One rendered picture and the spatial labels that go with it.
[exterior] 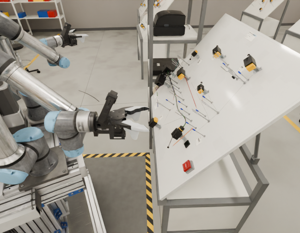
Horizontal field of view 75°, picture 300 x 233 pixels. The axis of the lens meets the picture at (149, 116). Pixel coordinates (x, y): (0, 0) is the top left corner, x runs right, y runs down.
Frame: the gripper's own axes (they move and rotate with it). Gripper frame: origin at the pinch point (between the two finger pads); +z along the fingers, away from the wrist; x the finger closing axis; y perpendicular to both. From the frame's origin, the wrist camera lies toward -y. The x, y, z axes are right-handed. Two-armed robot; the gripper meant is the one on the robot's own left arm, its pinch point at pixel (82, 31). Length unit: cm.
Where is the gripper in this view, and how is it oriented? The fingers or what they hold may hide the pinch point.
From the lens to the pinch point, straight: 176.1
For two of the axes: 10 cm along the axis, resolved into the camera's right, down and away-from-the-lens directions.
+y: -1.1, 7.3, 6.7
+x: 7.8, 4.8, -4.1
